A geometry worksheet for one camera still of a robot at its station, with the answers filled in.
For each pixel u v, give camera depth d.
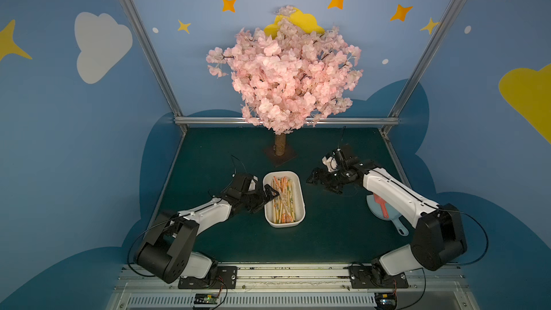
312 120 0.82
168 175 1.07
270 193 0.80
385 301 0.73
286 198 0.92
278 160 1.07
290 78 0.58
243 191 0.72
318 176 0.77
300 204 0.88
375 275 0.66
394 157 1.15
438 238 0.44
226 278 0.74
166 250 0.43
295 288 0.73
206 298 0.72
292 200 0.92
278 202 0.91
